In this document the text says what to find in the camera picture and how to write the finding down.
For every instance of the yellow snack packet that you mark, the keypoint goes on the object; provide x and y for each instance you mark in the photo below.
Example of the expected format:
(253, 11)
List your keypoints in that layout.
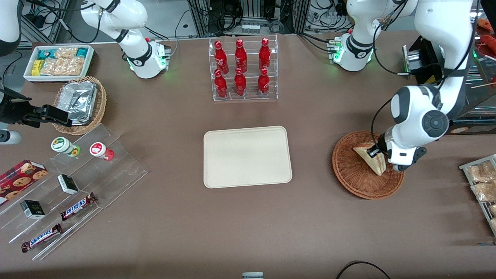
(37, 68)

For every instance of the red chocolate cookie box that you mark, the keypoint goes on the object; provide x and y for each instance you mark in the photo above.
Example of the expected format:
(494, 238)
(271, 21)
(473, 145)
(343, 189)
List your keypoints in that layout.
(19, 178)

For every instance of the brown round wicker basket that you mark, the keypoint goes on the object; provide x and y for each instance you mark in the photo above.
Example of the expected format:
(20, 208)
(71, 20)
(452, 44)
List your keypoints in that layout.
(348, 174)

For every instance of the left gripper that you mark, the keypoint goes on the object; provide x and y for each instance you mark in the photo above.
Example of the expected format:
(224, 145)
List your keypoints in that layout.
(380, 147)

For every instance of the aluminium foil container stack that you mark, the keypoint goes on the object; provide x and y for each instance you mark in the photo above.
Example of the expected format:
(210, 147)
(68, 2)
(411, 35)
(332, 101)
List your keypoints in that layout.
(79, 102)

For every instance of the white power strip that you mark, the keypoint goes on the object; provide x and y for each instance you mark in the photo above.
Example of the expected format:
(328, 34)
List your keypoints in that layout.
(250, 28)

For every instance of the white rectangular snack tray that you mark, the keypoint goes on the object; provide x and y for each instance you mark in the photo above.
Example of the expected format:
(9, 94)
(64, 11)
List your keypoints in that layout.
(90, 54)

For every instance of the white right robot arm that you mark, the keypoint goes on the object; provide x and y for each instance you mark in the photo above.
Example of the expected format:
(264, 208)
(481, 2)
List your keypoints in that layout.
(143, 62)

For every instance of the red strawberry lid cup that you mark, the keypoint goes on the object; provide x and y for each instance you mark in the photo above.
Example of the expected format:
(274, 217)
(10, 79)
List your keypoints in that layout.
(97, 149)

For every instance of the green sunflower lid cup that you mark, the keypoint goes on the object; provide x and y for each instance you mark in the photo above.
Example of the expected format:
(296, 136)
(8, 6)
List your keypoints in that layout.
(61, 144)

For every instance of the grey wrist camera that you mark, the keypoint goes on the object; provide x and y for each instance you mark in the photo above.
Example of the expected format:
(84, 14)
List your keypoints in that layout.
(402, 168)
(9, 137)

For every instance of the aluminium equipment frame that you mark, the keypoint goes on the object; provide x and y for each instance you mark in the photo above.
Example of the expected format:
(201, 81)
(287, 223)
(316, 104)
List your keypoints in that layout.
(252, 9)

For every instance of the black heating appliance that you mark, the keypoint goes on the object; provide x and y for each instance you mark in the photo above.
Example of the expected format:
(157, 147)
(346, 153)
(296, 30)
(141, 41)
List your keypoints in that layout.
(424, 62)

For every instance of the teal snack packet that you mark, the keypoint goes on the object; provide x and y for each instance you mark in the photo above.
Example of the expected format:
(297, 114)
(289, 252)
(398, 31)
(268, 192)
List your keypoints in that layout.
(82, 52)
(46, 53)

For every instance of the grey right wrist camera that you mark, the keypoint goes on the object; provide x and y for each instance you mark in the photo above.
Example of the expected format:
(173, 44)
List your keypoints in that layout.
(9, 137)

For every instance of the beige plastic serving tray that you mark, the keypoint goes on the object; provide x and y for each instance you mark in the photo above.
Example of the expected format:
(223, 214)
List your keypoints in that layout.
(248, 157)

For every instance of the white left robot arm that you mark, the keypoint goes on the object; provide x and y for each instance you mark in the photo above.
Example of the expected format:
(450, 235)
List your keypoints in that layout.
(418, 112)

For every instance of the small grey device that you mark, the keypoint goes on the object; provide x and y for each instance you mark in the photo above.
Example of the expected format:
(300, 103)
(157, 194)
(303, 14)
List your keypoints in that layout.
(252, 276)

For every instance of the metal framed food tray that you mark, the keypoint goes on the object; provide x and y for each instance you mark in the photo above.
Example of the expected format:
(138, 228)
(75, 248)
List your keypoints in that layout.
(482, 54)

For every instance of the clear bagged bread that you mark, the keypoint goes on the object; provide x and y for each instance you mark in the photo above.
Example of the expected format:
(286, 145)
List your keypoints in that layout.
(485, 192)
(482, 172)
(493, 224)
(493, 210)

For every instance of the clear peanut snack bag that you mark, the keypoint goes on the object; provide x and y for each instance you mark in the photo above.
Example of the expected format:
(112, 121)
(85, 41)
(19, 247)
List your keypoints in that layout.
(64, 66)
(66, 52)

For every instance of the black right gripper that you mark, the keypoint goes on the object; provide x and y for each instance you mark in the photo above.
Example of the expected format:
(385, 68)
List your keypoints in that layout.
(14, 109)

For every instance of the red cola bottle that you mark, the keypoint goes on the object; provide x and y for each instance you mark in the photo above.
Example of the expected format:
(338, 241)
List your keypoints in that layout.
(264, 54)
(220, 57)
(221, 84)
(240, 56)
(240, 83)
(263, 82)

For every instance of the Snickers chocolate bar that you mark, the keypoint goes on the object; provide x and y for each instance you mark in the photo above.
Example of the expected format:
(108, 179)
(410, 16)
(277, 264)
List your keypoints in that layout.
(77, 206)
(42, 237)

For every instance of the triangular sandwich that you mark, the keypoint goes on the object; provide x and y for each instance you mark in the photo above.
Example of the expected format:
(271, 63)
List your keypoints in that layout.
(372, 166)

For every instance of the orange food item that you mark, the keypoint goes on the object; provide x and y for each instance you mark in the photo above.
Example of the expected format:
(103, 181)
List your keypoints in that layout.
(489, 38)

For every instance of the light tan wicker basket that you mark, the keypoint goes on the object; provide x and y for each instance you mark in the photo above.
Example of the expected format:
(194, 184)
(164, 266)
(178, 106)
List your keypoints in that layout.
(101, 104)

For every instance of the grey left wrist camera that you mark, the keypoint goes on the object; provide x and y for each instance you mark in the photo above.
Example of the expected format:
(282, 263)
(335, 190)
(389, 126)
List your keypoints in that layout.
(402, 168)

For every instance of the clear acrylic stepped display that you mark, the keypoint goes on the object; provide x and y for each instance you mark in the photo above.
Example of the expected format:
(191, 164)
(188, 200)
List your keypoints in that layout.
(124, 170)

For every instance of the small black carton box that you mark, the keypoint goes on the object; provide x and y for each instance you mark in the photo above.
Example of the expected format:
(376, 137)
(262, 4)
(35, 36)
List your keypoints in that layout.
(33, 209)
(68, 184)

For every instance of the clear acrylic bottle rack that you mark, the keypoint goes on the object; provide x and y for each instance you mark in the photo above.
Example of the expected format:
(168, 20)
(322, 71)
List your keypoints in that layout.
(231, 97)

